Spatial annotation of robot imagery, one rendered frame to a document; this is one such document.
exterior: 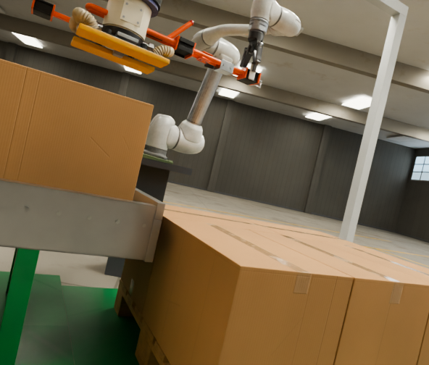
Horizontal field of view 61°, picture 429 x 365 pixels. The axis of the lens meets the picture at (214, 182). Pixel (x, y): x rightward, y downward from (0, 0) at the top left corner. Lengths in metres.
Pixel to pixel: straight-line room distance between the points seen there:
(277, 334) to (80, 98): 0.98
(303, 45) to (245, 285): 7.45
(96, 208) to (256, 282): 0.56
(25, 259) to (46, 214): 0.15
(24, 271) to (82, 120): 0.52
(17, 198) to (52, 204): 0.10
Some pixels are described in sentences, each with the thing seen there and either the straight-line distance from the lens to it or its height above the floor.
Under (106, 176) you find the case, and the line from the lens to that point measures 1.37.
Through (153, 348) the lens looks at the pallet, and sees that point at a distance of 1.40.
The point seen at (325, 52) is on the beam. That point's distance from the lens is 8.32.
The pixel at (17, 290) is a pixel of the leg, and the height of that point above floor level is 0.28.
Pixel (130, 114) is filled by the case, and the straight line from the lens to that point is 1.38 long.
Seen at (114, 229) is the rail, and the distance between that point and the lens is 1.24.
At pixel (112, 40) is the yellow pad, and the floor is 1.13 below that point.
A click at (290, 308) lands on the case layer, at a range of 1.05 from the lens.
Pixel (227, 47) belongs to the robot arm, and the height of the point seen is 1.52.
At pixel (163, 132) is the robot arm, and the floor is 0.93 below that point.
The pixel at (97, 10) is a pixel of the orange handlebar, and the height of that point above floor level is 1.25.
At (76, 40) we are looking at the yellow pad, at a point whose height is 1.14.
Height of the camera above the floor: 0.75
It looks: 1 degrees down
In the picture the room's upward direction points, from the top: 13 degrees clockwise
